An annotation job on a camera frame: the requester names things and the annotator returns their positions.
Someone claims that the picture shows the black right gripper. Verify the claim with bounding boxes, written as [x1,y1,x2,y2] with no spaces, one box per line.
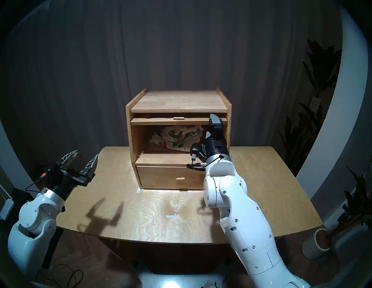
[205,114,230,159]

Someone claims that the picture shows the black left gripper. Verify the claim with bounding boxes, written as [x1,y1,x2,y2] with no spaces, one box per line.
[47,150,99,201]

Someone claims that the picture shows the white bear print pants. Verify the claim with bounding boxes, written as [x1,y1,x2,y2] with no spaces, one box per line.
[149,125,204,152]

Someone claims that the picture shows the wooden flap door with handle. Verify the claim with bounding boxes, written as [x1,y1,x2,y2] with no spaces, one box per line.
[131,116,228,125]

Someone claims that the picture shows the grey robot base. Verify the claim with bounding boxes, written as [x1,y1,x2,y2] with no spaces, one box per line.
[131,260,233,288]

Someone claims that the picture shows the white curved arch panel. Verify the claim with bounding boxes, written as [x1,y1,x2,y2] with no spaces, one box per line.
[0,119,54,214]
[296,6,369,198]

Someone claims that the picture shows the small white box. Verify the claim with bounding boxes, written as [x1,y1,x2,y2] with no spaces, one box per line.
[0,200,14,220]

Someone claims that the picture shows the black computer tower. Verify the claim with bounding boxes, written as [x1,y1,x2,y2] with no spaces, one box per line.
[0,188,64,269]

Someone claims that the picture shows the pleated fabric curtain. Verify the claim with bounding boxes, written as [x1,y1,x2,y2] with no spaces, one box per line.
[6,0,340,172]

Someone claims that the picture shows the tall dark leafy plant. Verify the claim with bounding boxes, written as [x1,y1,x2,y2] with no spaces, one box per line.
[278,39,343,174]

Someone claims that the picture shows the white round plant pot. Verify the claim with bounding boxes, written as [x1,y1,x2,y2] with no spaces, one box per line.
[302,228,333,260]

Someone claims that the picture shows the small dark potted plant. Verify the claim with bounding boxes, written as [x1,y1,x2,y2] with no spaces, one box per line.
[331,165,372,237]

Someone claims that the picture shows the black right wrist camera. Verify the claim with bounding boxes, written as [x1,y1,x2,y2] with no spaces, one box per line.
[190,142,207,161]

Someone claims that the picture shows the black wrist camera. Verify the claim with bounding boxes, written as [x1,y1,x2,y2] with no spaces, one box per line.
[39,167,57,186]
[190,142,207,161]

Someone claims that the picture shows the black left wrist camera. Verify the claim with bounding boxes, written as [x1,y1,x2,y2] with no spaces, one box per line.
[39,167,57,186]

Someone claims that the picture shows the wooden cabinet frame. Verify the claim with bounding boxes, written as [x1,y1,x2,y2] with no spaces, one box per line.
[126,87,232,190]

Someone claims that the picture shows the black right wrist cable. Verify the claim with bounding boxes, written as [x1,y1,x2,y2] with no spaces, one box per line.
[186,161,208,172]

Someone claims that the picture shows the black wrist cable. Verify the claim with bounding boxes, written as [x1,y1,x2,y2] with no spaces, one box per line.
[25,177,47,193]
[186,161,208,172]

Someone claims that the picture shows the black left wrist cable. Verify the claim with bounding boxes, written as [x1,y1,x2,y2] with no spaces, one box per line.
[25,177,47,193]

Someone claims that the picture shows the wooden drawer with handle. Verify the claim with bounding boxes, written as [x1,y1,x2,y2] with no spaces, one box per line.
[137,166,206,190]

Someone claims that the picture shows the black floor cables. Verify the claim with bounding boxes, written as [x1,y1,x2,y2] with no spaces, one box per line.
[38,263,85,288]

